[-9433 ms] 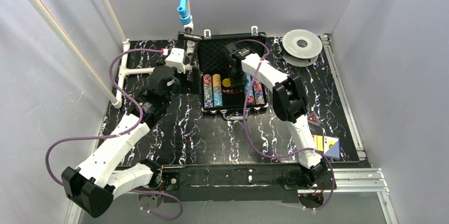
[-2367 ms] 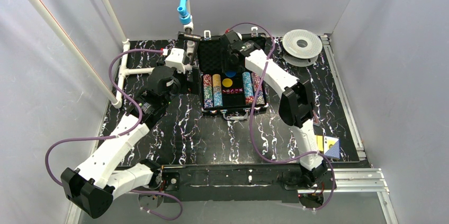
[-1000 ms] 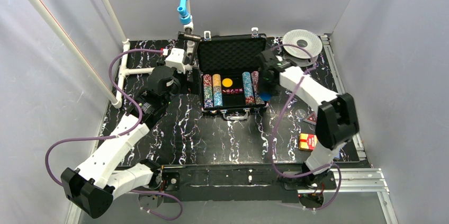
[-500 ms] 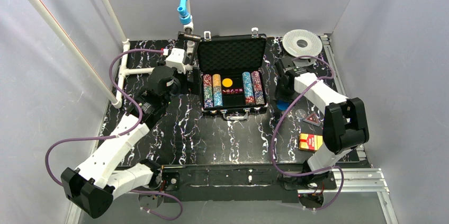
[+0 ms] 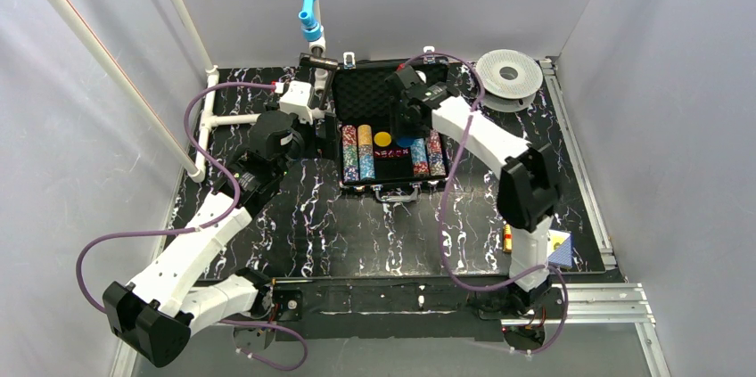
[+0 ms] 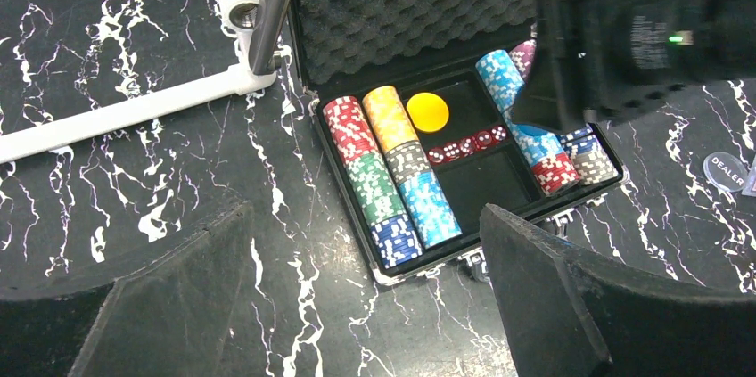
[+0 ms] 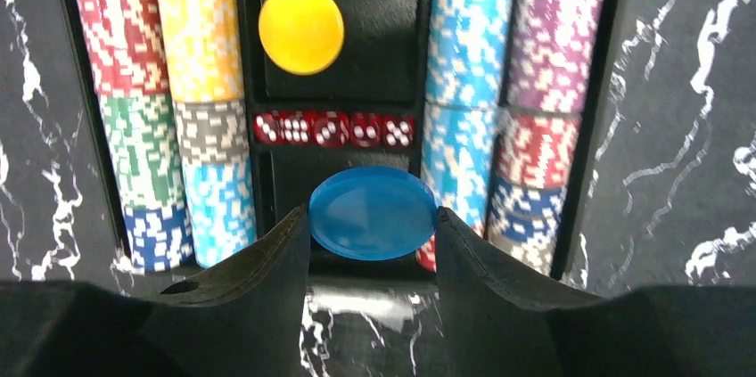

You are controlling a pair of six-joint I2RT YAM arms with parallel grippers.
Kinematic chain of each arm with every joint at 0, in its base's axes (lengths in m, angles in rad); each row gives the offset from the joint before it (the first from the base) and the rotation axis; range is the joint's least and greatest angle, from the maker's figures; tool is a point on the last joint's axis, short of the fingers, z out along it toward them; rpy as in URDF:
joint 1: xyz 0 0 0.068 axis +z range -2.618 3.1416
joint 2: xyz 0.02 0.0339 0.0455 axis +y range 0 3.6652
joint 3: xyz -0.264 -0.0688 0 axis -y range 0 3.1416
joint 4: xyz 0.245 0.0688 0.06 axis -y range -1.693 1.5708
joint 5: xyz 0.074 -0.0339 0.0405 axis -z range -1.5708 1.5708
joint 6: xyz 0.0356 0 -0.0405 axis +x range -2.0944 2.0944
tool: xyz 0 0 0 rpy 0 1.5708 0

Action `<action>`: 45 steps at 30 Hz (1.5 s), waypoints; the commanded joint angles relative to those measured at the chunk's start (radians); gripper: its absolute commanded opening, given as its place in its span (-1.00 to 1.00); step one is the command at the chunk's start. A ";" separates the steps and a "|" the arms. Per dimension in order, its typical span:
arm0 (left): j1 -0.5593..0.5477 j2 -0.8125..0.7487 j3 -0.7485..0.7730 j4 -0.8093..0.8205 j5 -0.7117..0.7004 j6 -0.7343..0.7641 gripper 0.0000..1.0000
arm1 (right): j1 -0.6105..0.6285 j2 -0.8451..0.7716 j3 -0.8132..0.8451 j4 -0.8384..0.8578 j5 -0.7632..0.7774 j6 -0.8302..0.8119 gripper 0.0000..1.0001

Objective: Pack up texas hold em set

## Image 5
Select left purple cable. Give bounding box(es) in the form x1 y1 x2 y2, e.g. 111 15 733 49
75 81 309 373

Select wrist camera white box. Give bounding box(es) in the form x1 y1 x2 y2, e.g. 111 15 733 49
415 70 427 83
278 81 314 125

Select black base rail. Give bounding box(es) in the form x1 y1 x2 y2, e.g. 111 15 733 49
194 270 583 343

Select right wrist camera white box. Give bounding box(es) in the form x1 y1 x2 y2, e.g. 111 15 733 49
415 70 427 83

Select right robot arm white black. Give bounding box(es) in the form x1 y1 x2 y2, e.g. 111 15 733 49
385 63 563 312

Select metal pole with clamp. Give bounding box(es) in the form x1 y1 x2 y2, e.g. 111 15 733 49
298 0 340 98

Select purple cable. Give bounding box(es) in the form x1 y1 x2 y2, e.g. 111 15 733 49
75 81 309 373
401 52 570 357

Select blue card deck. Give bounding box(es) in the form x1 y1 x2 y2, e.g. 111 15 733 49
547 230 573 269

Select chip row far left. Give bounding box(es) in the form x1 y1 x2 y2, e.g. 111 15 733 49
341 125 359 183

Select chip row far right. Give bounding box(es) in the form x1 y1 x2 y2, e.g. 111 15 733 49
426 130 447 176

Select blue round chip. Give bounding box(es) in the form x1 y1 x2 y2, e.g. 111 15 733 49
394 137 415 148

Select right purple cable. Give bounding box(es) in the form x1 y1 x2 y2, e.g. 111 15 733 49
401 52 570 357

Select red yellow card deck box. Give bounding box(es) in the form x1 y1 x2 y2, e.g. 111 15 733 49
502 224 513 254

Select white PVC pipe frame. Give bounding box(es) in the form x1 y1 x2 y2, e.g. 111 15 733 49
5 0 333 184

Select chip row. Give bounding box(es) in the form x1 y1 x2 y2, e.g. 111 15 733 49
410 138 430 177
341 125 359 183
357 124 375 180
426 130 447 176

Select aluminium rail frame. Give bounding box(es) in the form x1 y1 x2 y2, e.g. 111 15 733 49
517 58 670 376

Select black poker chip case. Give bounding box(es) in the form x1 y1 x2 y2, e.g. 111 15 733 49
330 53 450 203

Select red dice in case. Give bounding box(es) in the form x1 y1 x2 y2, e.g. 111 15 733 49
374 149 411 159

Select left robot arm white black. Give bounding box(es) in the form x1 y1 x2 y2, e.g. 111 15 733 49
103 94 338 368

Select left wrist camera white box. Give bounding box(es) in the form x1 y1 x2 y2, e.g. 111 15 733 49
278 81 314 125

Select grey filament spool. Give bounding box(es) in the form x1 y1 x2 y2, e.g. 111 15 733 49
474 49 544 113

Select yellow round chip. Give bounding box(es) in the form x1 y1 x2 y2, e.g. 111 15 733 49
374 131 392 147

